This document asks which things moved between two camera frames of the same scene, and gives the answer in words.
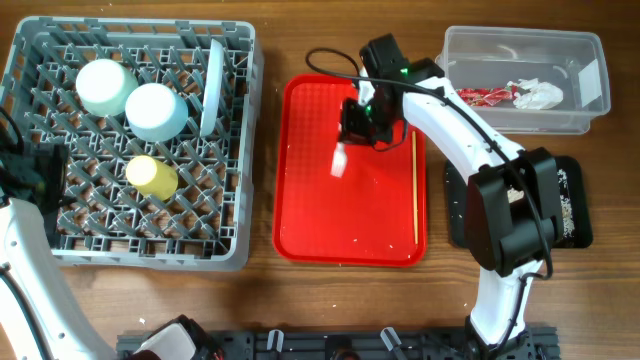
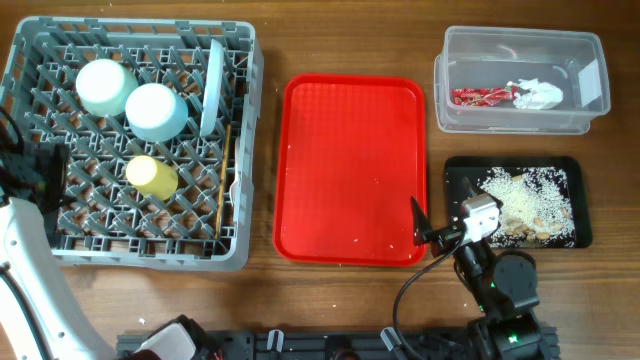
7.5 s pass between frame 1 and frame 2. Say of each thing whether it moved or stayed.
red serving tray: stayed
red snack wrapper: stayed
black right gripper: moved
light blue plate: stayed
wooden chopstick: moved
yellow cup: stayed
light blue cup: stayed
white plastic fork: moved
